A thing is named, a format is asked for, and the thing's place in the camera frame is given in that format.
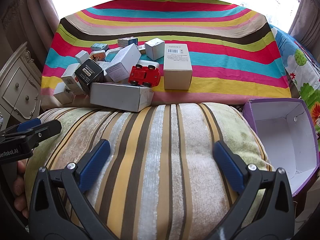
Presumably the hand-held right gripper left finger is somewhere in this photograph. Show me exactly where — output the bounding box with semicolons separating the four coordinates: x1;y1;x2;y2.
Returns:
29;139;111;240

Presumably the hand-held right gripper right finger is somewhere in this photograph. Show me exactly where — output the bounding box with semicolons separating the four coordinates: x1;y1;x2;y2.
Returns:
212;140;296;240

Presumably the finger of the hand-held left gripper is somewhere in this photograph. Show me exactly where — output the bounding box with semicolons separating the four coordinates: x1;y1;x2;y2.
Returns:
0;118;42;137
5;120;62;144

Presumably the white box with black figure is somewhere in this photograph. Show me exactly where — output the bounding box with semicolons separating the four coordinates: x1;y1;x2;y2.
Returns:
53;82;74;105

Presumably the purple cardboard box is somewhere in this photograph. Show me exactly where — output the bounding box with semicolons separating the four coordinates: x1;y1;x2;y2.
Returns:
242;97;320;197

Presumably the white box with red print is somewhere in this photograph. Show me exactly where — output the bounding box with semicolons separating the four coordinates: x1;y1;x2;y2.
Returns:
61;63;83;97

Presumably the long white cardboard box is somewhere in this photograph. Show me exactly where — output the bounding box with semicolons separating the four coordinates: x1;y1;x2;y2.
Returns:
90;82;154;113

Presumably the black box with white label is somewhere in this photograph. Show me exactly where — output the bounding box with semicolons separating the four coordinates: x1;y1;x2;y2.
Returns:
74;59;104;96

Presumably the basketball hoop toy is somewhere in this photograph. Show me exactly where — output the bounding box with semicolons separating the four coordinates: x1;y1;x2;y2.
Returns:
89;45;121;62

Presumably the red toy car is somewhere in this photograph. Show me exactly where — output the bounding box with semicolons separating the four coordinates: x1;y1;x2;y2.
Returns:
128;64;162;88

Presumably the small teal box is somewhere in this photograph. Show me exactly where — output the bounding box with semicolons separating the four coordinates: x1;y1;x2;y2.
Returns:
90;43;109;52

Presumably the tall white barcode box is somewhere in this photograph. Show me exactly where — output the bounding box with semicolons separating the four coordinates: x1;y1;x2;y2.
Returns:
164;43;193;90

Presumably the white printed cosmetics box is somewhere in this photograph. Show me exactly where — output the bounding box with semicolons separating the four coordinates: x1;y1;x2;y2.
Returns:
105;43;142;83

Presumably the beige box with text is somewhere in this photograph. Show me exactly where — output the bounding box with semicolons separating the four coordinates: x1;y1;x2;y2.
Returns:
117;37;138;47

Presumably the white cube box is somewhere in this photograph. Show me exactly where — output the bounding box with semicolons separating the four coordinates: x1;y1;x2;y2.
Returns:
144;38;165;61

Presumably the person's left hand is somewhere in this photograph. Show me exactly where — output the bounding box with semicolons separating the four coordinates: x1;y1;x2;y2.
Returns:
13;160;30;218

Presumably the cream carved nightstand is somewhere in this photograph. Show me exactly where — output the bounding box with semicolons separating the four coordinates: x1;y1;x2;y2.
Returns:
0;41;43;120

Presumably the beige curtain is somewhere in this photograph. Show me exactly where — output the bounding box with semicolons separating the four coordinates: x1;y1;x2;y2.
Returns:
0;0;62;65

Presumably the cartoon printed bed sheet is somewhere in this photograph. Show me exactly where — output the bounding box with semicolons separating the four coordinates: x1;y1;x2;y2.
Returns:
269;23;320;143

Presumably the rainbow striped blanket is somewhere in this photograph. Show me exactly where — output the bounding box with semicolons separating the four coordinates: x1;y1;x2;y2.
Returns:
41;0;293;107

